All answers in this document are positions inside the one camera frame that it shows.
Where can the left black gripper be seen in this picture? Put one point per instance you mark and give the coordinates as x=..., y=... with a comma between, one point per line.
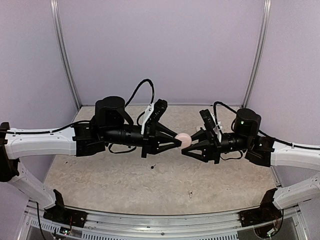
x=151, y=141

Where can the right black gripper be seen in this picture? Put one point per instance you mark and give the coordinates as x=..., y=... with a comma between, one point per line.
x=211, y=148

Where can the pink round case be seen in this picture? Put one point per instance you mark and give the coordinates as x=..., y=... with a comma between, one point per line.
x=185, y=140

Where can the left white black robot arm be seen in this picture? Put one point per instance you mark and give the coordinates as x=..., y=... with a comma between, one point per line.
x=111, y=124

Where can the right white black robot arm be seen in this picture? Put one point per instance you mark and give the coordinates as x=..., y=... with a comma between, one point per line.
x=259, y=149

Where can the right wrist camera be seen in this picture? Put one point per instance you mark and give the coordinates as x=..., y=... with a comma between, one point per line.
x=210, y=124

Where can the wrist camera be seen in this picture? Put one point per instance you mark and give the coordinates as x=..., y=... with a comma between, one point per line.
x=210, y=124
x=153, y=113

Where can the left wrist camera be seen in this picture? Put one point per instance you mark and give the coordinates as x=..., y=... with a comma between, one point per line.
x=153, y=113

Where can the front aluminium rail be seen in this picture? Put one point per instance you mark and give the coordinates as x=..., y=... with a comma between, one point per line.
x=101, y=225

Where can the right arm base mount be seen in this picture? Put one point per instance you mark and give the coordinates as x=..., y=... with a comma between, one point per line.
x=265, y=212

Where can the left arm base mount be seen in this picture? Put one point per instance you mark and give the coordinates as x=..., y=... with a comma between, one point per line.
x=59, y=213

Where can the right aluminium post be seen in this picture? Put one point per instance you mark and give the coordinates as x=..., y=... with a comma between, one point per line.
x=258, y=52

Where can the aluminium post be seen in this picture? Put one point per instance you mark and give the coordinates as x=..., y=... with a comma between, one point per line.
x=258, y=52
x=54, y=5

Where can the left aluminium post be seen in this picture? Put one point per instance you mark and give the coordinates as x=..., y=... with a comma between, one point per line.
x=54, y=5

